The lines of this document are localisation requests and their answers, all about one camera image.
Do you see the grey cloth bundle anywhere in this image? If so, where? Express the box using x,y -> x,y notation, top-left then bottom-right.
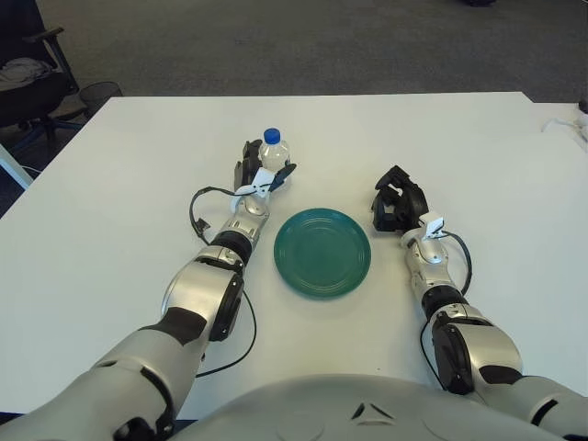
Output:
0,58 -> 54,91

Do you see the black wire mesh wastebasket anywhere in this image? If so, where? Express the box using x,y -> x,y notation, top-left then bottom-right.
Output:
78,81 -> 124,116

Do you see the black right elbow cable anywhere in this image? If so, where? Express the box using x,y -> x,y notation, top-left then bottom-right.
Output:
418,316 -> 442,382

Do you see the green round plate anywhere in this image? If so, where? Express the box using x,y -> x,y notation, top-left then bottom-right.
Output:
273,207 -> 372,302

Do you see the white thin cable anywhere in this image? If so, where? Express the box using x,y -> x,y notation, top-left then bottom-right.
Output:
541,117 -> 582,134

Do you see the white desk panel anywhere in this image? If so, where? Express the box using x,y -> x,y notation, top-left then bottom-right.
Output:
0,142 -> 34,189

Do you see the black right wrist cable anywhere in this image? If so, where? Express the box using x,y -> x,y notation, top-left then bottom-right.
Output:
443,229 -> 474,295

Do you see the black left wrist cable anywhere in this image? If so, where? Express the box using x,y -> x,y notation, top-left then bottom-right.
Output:
189,186 -> 240,244

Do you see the black left elbow cable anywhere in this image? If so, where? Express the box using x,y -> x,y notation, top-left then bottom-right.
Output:
195,288 -> 257,379

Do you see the grey robot torso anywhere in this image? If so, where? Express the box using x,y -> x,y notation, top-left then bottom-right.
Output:
167,374 -> 560,441

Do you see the black elbow cable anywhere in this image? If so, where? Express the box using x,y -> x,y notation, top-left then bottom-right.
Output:
418,316 -> 442,382
195,288 -> 257,379

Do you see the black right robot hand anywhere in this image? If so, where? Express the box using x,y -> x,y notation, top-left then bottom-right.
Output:
370,164 -> 431,235

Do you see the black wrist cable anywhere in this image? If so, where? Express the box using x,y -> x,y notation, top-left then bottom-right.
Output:
189,186 -> 240,244
443,229 -> 474,295

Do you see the black office chair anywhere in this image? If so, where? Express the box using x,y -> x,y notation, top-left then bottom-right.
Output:
0,26 -> 88,153

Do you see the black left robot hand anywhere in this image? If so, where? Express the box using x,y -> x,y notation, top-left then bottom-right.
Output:
232,140 -> 299,194

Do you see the clear bottle blue cap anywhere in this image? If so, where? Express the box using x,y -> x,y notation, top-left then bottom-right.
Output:
256,127 -> 293,189

